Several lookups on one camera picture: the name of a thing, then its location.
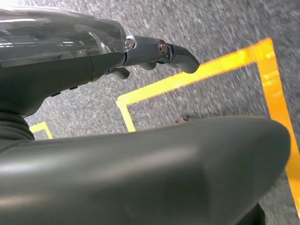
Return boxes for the yellow floor tape line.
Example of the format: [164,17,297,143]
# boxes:
[115,37,300,219]
[29,121,53,140]

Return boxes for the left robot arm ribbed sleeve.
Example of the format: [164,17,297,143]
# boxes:
[0,111,35,153]

